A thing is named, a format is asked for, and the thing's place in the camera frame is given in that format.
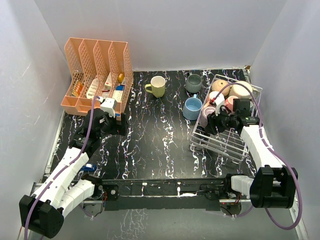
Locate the orange red packet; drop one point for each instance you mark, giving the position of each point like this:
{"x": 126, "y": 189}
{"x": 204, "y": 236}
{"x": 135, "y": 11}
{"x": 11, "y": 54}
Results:
{"x": 77, "y": 89}

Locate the light pink mug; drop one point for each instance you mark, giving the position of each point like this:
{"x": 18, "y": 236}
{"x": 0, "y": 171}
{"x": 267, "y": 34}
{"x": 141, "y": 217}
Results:
{"x": 213, "y": 94}

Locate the blue stapler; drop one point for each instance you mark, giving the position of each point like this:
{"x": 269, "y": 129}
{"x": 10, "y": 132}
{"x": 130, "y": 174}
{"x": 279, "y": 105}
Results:
{"x": 89, "y": 167}

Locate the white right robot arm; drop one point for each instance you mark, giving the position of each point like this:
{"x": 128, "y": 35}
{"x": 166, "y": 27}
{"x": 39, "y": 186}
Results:
{"x": 273, "y": 185}

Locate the pink mug white inside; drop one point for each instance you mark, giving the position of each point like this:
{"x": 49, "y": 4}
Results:
{"x": 229, "y": 103}

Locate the light blue ceramic mug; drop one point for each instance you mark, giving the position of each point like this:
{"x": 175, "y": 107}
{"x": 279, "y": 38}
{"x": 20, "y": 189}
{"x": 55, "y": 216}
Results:
{"x": 192, "y": 108}

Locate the white wire dish rack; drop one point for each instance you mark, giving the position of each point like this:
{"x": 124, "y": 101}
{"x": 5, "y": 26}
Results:
{"x": 228, "y": 143}

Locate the yellow small bottle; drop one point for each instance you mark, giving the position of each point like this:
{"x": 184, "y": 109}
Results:
{"x": 121, "y": 77}

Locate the tan glazed round mug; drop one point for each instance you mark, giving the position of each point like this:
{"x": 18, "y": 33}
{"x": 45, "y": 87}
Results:
{"x": 218, "y": 84}

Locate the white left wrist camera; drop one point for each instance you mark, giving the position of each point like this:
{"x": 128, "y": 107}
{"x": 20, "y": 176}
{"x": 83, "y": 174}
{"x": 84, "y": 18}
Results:
{"x": 108, "y": 105}

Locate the purple ceramic mug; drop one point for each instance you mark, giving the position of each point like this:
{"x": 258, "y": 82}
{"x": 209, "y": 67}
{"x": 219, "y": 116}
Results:
{"x": 205, "y": 112}

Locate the blue white small box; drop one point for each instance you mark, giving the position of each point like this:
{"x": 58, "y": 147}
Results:
{"x": 120, "y": 87}

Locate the yellow-green ceramic mug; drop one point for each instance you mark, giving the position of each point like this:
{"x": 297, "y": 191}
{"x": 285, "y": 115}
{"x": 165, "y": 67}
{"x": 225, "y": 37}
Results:
{"x": 156, "y": 87}

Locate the white printed flat box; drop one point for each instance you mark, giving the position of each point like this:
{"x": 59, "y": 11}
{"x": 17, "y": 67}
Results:
{"x": 118, "y": 95}

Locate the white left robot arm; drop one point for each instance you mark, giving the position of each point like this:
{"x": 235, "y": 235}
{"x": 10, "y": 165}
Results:
{"x": 45, "y": 210}

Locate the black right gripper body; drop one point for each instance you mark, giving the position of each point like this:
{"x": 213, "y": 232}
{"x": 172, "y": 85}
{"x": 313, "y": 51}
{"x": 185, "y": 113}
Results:
{"x": 222, "y": 121}

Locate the green-inside mushroom pattern mug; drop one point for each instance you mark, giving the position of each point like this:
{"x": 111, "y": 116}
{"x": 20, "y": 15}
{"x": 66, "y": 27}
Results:
{"x": 241, "y": 90}

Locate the white red medicine box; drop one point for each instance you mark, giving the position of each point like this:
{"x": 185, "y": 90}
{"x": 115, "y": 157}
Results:
{"x": 108, "y": 83}

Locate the black front mounting rail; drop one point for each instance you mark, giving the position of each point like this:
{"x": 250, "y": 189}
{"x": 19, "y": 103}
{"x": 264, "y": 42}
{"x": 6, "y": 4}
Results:
{"x": 157, "y": 194}

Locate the dark grey round mug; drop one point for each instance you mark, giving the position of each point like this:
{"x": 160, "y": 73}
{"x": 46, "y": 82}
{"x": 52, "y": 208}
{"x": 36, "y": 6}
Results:
{"x": 193, "y": 83}

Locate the pink plastic file organizer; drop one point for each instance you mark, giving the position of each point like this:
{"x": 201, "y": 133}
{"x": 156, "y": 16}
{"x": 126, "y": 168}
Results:
{"x": 89, "y": 59}

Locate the white labelled box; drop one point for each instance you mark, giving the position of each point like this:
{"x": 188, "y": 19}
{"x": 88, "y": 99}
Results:
{"x": 91, "y": 92}

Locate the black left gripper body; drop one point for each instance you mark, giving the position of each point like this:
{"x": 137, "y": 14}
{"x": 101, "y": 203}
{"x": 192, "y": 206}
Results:
{"x": 110, "y": 126}

